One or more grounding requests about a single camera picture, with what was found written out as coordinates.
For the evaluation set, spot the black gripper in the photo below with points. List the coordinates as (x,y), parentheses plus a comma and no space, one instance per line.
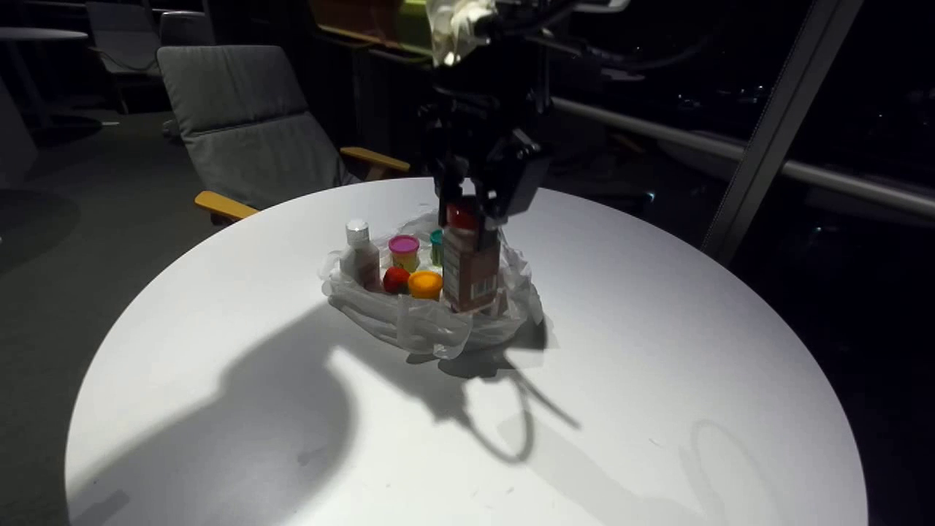
(491,156)

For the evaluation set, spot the red-lid spice bottle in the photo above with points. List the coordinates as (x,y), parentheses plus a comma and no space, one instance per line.
(472,264)

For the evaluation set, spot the pink-lid dough tub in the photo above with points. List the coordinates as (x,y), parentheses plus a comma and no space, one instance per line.
(405,254)

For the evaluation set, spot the square white bottle white cap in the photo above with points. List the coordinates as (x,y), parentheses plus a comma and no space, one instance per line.
(364,259)

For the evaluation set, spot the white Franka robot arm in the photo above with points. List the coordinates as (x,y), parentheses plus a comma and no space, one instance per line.
(456,26)

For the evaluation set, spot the yellow-lid dough tub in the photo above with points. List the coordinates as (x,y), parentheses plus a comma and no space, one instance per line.
(425,286)

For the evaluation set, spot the translucent white plastic bag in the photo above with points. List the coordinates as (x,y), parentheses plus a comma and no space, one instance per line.
(427,328)

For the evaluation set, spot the grey chair wooden armrests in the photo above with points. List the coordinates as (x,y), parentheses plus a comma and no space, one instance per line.
(244,128)

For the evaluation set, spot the grey background chair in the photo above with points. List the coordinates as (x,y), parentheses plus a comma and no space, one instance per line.
(120,33)

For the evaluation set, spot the round background table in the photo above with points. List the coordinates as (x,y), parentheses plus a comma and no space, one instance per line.
(39,33)

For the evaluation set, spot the grey horizontal window rail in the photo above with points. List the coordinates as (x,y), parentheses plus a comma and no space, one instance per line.
(732,154)

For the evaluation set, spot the grey window frame post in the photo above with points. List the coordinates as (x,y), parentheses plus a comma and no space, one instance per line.
(779,128)

